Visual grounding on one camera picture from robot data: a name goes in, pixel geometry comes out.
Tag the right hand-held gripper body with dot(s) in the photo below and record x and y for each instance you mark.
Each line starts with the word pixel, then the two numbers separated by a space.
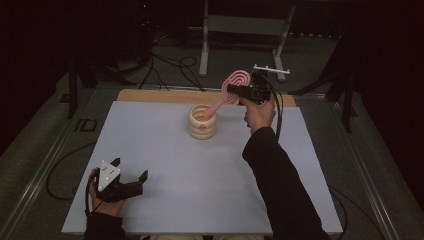
pixel 258 93

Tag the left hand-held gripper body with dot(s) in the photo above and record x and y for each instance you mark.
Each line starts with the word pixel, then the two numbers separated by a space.
pixel 108 175

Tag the pink hairbrush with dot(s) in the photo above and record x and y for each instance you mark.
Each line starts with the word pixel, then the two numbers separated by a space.
pixel 238 78

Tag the cream ribbed holder cup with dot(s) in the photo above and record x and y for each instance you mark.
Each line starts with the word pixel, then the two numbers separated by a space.
pixel 202 131

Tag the person's right hand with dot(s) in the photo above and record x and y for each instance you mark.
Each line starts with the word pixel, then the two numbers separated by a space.
pixel 260 115

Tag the person's left hand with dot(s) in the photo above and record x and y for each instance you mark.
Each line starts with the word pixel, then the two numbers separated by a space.
pixel 108 208

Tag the white table mat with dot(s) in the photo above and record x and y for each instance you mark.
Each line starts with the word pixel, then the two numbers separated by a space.
pixel 186 180

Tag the black floor plate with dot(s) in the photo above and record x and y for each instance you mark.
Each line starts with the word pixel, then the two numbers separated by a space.
pixel 86 125

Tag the white metal stand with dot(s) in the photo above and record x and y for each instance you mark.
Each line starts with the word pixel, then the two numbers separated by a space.
pixel 245 25

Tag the black tripod stand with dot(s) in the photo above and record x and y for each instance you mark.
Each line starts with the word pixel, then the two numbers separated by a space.
pixel 346 100
pixel 72 90

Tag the metal floor rail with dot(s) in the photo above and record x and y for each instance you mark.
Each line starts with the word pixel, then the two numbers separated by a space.
pixel 363 180
pixel 33 186

